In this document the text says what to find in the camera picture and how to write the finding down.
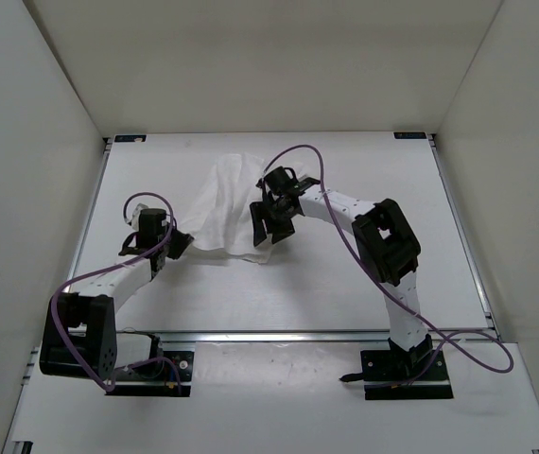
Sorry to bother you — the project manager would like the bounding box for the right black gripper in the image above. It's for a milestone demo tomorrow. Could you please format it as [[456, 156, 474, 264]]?
[[252, 200, 297, 247]]

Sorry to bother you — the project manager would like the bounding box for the white skirt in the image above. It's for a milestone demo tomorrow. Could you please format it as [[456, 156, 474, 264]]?
[[178, 153, 273, 264]]

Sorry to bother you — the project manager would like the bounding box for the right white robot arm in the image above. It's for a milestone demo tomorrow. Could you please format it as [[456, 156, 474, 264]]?
[[250, 166, 431, 379]]

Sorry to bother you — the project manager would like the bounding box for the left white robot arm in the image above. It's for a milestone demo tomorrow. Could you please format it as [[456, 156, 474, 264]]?
[[39, 204, 194, 390]]

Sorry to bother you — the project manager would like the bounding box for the left blue corner label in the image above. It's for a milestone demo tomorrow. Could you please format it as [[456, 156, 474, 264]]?
[[113, 134, 147, 143]]

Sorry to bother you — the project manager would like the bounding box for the blue corner label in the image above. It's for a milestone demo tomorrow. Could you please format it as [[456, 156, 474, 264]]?
[[113, 134, 147, 143], [393, 131, 426, 140]]

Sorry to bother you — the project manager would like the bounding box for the right blue corner label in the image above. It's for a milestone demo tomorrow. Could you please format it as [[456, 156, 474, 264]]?
[[393, 131, 426, 140]]

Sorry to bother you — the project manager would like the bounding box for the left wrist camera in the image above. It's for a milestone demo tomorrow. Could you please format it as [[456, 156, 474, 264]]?
[[123, 203, 148, 231]]

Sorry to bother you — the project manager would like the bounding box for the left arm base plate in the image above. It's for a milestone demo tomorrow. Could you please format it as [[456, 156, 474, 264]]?
[[107, 350, 195, 398]]

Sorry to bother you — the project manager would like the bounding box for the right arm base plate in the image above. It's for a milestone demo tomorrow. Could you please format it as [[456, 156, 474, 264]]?
[[360, 350, 454, 401]]

